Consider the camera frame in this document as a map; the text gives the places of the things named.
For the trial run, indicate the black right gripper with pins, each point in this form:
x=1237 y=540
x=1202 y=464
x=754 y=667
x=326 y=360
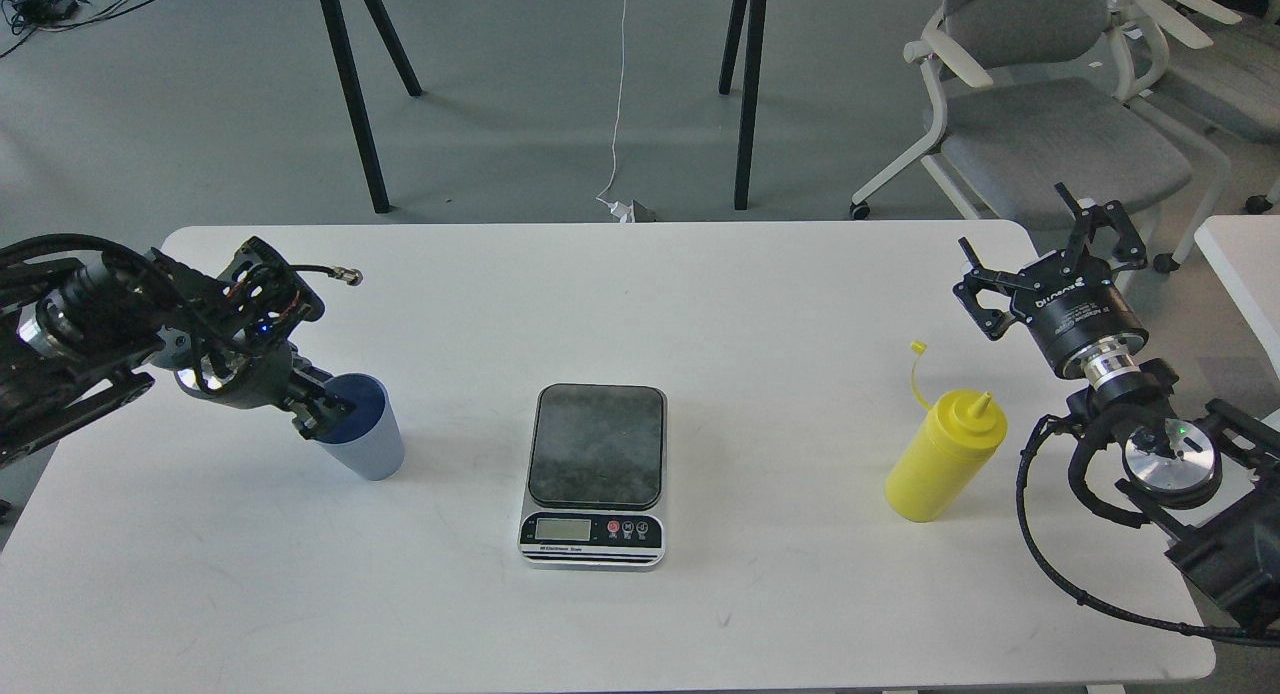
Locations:
x=1078 y=309

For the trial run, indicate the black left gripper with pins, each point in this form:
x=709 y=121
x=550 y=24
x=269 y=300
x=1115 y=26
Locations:
x=241 y=355

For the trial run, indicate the blue ribbed plastic cup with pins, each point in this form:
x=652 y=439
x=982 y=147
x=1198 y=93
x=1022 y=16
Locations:
x=367 y=440

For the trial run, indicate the yellow squeeze bottle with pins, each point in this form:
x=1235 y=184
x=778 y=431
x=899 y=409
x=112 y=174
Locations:
x=960 y=431

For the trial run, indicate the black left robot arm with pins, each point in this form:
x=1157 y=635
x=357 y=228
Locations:
x=83 y=315

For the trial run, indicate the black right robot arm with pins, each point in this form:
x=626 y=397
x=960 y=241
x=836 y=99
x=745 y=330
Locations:
x=1209 y=483

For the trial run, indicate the digital kitchen scale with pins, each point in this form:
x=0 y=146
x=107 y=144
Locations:
x=596 y=484

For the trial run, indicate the grey office chair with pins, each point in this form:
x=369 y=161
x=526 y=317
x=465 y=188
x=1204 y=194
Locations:
x=1004 y=148
x=1214 y=60

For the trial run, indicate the white side table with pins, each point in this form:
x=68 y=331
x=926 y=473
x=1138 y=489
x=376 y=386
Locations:
x=1243 y=250

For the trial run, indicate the black-legged background table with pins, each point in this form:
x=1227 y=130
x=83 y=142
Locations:
x=743 y=51

